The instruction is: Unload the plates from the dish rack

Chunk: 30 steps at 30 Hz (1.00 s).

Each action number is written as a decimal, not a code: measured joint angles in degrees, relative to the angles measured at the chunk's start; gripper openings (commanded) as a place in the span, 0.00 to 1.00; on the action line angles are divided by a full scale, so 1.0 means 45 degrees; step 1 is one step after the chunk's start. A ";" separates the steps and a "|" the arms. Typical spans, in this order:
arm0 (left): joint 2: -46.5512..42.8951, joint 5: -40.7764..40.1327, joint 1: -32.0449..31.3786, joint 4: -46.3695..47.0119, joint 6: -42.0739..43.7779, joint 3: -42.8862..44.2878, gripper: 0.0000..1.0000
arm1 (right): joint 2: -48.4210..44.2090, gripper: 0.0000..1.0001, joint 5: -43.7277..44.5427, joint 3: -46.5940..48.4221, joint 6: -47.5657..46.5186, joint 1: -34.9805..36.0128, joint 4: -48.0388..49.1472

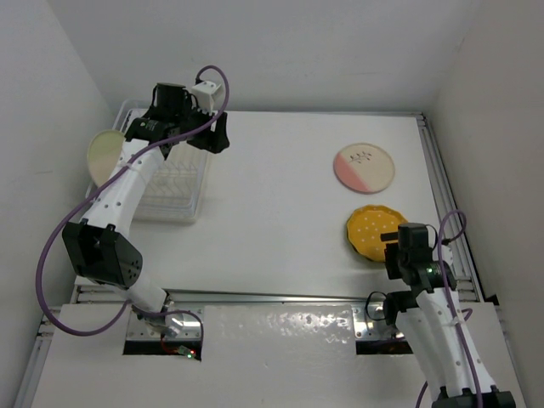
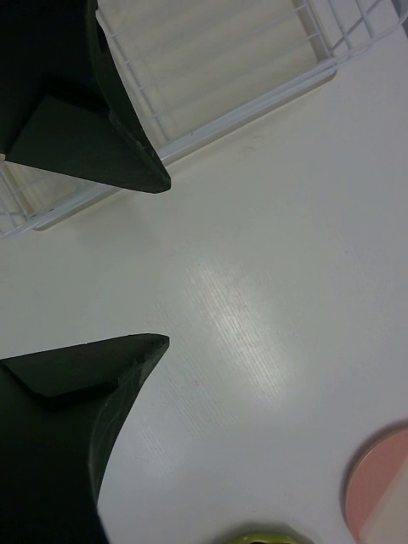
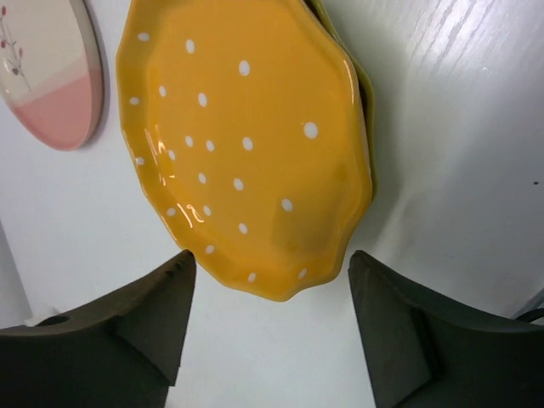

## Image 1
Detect white foreground cover board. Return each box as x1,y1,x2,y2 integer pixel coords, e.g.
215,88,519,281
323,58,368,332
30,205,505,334
31,302,528,408

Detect front aluminium frame rail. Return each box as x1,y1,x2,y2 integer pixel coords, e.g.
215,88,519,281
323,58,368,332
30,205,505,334
74,285,481,305

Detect orange dotted plate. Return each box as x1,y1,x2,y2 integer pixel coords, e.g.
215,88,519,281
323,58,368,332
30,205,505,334
346,205,407,263

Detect white pink floral plate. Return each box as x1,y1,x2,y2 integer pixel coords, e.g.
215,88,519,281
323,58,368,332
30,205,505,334
332,143,395,194

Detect white wire dish rack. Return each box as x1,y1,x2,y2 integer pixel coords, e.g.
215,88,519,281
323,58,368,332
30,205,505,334
83,99,215,225

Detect cream round plate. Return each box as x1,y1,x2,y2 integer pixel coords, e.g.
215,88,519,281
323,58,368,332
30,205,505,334
87,129,125,187

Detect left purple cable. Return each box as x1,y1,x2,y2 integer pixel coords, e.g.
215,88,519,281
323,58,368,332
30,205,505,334
35,65,231,360

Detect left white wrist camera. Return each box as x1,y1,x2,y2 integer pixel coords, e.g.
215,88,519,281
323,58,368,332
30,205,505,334
190,81,224,113

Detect small green circuit board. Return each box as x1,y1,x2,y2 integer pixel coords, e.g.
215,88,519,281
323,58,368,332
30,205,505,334
160,339,196,360

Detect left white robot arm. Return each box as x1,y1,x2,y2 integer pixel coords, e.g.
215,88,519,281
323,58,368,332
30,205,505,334
61,78,230,320

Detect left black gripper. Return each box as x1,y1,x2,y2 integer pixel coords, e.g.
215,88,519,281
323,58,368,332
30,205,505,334
173,99,227,153

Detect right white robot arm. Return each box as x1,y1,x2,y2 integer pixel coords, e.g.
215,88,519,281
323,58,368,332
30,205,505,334
381,223,516,407

